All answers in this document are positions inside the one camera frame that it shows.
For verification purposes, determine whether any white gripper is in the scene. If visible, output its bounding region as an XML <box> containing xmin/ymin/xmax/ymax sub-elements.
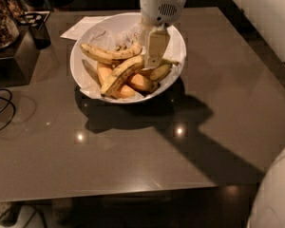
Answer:
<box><xmin>139</xmin><ymin>0</ymin><xmax>186</xmax><ymax>68</ymax></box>

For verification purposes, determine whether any long spotted yellow banana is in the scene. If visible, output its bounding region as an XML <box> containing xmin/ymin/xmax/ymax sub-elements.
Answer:
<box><xmin>101</xmin><ymin>55</ymin><xmax>144</xmax><ymax>97</ymax></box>

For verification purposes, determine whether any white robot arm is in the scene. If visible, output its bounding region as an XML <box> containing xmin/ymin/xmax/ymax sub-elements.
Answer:
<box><xmin>140</xmin><ymin>0</ymin><xmax>186</xmax><ymax>68</ymax></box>

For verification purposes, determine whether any upper spotted yellow banana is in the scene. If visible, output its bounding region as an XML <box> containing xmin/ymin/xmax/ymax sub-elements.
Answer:
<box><xmin>80</xmin><ymin>35</ymin><xmax>143</xmax><ymax>65</ymax></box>

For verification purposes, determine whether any small yellow banana right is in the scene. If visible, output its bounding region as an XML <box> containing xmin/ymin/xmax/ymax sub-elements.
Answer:
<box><xmin>141</xmin><ymin>64</ymin><xmax>172</xmax><ymax>82</ymax></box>

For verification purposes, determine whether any white bowl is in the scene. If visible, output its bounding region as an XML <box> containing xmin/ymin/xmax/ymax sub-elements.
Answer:
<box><xmin>70</xmin><ymin>12</ymin><xmax>186</xmax><ymax>104</ymax></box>

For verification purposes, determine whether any orange fruit right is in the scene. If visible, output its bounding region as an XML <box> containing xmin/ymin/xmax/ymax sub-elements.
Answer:
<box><xmin>127</xmin><ymin>74</ymin><xmax>159</xmax><ymax>93</ymax></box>

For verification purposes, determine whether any orange fruit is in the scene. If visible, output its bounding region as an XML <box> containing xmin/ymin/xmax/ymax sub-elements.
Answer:
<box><xmin>127</xmin><ymin>74</ymin><xmax>159</xmax><ymax>93</ymax></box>
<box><xmin>97</xmin><ymin>63</ymin><xmax>135</xmax><ymax>99</ymax></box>

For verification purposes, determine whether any orange fruit left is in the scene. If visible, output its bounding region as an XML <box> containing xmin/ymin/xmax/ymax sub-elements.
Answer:
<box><xmin>97</xmin><ymin>63</ymin><xmax>135</xmax><ymax>99</ymax></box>

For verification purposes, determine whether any white paper sheet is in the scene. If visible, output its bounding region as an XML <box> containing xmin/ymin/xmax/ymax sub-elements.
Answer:
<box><xmin>61</xmin><ymin>16</ymin><xmax>106</xmax><ymax>41</ymax></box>

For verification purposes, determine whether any black white patterned card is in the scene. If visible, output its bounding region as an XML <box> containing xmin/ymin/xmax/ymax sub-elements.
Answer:
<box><xmin>17</xmin><ymin>10</ymin><xmax>50</xmax><ymax>30</ymax></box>

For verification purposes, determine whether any dark box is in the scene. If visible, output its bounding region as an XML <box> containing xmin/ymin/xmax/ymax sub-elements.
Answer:
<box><xmin>0</xmin><ymin>27</ymin><xmax>40</xmax><ymax>87</ymax></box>

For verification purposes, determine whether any glass jar of snacks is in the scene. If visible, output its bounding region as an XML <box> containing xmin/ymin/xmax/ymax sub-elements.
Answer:
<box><xmin>0</xmin><ymin>0</ymin><xmax>20</xmax><ymax>49</ymax></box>

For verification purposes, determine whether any black cable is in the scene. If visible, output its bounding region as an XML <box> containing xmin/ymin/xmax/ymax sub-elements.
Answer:
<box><xmin>0</xmin><ymin>88</ymin><xmax>16</xmax><ymax>133</ymax></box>

